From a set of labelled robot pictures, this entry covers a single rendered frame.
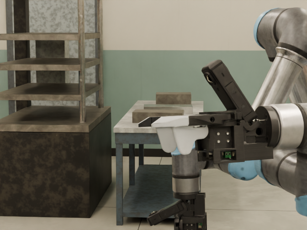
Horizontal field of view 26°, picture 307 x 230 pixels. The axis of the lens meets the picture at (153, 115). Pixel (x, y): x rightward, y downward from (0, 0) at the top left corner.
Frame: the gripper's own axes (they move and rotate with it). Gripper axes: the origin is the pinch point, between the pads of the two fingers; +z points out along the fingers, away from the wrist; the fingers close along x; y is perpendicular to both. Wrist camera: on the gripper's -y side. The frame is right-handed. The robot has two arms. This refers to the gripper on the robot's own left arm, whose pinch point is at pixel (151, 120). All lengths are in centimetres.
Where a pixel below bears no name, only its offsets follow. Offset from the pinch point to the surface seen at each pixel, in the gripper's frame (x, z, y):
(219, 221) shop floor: 406, -182, 92
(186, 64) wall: 648, -250, -56
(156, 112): 420, -136, 0
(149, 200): 446, -135, 75
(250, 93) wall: 624, -321, -18
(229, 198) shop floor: 470, -219, 83
